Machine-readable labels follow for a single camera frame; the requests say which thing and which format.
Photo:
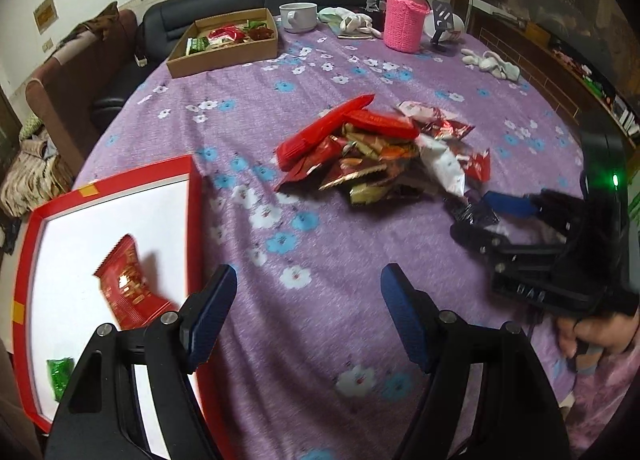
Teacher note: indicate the brown cardboard box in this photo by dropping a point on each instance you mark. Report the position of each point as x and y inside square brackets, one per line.
[225, 57]

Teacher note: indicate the dark red candy packet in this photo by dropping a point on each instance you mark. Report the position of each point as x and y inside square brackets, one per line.
[260, 30]

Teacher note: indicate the white knit gloves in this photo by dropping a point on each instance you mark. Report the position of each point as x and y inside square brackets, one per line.
[492, 64]

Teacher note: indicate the pile of mixed snack packets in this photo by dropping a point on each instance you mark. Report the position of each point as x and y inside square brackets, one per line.
[370, 164]

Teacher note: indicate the olive cloth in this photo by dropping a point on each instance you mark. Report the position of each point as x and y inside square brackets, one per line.
[100, 22]

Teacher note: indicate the long red wafer packet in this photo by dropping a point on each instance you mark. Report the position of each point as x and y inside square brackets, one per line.
[310, 139]
[380, 123]

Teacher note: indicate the red and white candy packet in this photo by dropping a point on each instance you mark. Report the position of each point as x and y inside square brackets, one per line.
[225, 34]

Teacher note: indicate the white ceramic cup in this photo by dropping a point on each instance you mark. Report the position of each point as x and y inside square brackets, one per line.
[297, 17]

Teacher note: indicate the small yellow wall plaque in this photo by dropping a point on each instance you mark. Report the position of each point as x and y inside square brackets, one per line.
[45, 13]

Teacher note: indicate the patterned blanket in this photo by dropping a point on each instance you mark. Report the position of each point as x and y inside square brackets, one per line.
[30, 174]

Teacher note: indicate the small green candy packet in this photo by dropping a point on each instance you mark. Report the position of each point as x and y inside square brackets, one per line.
[60, 380]

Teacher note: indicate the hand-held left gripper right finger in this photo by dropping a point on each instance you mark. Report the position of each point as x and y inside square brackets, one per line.
[400, 310]

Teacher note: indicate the green snack packet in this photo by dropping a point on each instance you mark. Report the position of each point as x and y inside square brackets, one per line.
[197, 44]

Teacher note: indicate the dark shiny snack wrapper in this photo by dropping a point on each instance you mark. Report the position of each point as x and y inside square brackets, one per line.
[475, 212]

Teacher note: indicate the pink thermos with knit sleeve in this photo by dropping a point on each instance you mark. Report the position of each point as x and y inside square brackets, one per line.
[404, 19]

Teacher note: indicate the red tray with white inside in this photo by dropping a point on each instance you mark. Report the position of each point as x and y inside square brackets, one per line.
[75, 240]

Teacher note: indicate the white and green cloth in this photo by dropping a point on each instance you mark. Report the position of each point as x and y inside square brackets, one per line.
[350, 19]

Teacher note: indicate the brown armchair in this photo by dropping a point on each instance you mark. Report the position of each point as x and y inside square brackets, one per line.
[55, 89]

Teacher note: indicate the purple floral tablecloth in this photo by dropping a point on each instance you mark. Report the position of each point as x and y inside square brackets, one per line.
[310, 260]

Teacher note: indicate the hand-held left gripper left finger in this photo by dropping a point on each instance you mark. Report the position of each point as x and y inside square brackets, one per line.
[212, 310]

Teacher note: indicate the red gold-print snack pouch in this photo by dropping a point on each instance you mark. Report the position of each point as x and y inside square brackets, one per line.
[130, 285]

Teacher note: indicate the person's right hand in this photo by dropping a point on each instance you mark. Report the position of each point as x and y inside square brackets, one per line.
[600, 335]

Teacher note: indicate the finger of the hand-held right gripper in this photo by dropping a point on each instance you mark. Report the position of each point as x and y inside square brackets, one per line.
[480, 235]
[510, 204]

